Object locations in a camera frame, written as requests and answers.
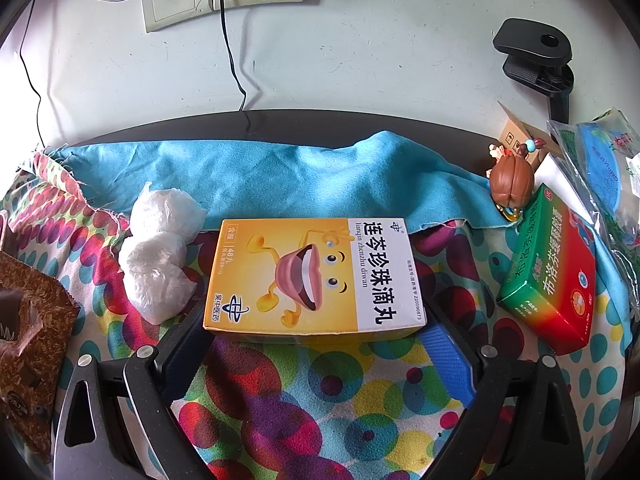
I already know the brown snack packet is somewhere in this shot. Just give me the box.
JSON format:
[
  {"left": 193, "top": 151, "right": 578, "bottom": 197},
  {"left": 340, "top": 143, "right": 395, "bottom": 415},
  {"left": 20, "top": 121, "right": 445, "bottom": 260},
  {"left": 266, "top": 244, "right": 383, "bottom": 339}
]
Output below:
[{"left": 0, "top": 210, "right": 81, "bottom": 466}]

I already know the small cardboard box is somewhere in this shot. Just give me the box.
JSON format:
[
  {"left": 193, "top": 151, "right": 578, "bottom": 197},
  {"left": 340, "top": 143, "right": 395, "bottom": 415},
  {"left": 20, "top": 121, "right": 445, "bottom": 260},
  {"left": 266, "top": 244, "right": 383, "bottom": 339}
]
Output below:
[{"left": 497, "top": 101, "right": 553, "bottom": 166}]

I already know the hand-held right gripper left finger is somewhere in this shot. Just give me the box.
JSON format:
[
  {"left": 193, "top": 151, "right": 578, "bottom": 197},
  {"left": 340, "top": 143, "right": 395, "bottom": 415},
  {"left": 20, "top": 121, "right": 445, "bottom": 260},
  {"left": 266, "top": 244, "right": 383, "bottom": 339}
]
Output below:
[{"left": 52, "top": 300, "right": 217, "bottom": 480}]

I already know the clear bag with blue item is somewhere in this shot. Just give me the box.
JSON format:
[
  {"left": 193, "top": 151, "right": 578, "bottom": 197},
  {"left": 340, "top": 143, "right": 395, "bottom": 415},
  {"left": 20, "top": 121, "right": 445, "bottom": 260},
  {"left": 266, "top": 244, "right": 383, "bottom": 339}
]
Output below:
[{"left": 547, "top": 107, "right": 640, "bottom": 271}]

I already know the brown-haired toy figurine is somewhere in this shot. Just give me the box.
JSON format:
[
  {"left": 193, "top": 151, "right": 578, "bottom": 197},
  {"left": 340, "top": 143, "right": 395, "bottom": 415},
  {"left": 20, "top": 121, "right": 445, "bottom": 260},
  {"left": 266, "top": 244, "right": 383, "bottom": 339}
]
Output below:
[{"left": 487, "top": 137, "right": 551, "bottom": 223}]

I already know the blue cloth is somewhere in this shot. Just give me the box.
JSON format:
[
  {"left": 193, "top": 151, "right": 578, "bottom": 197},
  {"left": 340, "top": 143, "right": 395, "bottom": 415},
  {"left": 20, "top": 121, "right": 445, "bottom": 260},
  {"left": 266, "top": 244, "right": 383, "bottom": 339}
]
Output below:
[{"left": 45, "top": 130, "right": 640, "bottom": 321}]

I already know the small crumpled clear plastic bag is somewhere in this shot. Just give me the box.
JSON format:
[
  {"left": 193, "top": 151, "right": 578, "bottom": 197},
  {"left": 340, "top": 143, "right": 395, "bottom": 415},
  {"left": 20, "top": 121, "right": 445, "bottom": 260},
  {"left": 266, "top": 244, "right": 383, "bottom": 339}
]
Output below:
[{"left": 130, "top": 181, "right": 208, "bottom": 241}]

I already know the yellow medicine box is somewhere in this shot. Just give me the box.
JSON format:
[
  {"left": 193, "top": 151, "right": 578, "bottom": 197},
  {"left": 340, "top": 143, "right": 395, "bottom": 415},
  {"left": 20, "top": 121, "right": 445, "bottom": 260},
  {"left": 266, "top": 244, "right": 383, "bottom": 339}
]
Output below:
[{"left": 202, "top": 217, "right": 428, "bottom": 346}]

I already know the polka dot cloth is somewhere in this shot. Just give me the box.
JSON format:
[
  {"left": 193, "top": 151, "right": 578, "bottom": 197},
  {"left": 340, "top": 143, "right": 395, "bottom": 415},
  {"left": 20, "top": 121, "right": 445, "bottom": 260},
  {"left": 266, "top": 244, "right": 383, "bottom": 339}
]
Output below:
[{"left": 0, "top": 152, "right": 636, "bottom": 480}]

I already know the black adapter cable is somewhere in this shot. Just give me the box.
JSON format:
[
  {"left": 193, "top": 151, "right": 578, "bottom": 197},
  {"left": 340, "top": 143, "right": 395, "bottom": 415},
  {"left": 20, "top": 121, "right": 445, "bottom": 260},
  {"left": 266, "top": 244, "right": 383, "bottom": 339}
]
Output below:
[{"left": 219, "top": 0, "right": 247, "bottom": 112}]

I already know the thin black cable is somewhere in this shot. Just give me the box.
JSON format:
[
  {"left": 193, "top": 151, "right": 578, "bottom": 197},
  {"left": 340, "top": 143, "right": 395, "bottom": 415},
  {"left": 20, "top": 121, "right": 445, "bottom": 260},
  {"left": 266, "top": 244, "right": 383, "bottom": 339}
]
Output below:
[{"left": 20, "top": 0, "right": 47, "bottom": 150}]

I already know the green and red medicine box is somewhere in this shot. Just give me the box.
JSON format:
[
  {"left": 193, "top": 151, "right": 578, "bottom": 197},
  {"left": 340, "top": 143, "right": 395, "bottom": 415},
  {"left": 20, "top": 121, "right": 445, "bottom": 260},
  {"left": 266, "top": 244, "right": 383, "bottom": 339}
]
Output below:
[{"left": 496, "top": 183, "right": 598, "bottom": 357}]

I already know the large clear plastic bag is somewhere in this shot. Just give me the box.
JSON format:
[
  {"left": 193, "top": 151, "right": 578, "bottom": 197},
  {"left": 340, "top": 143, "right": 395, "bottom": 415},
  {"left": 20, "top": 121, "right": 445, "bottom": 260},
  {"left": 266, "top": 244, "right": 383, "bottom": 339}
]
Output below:
[{"left": 119, "top": 232, "right": 198, "bottom": 325}]

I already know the black clip mount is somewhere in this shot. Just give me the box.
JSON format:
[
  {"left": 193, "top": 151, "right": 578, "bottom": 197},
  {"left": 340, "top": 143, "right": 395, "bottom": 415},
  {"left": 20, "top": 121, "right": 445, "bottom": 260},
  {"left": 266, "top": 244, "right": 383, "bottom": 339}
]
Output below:
[{"left": 492, "top": 18, "right": 576, "bottom": 123}]

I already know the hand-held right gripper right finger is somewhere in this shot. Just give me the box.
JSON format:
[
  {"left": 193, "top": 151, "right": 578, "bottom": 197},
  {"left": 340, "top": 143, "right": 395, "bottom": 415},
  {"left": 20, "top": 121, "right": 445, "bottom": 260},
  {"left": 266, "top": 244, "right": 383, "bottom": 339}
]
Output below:
[{"left": 420, "top": 300, "right": 586, "bottom": 480}]

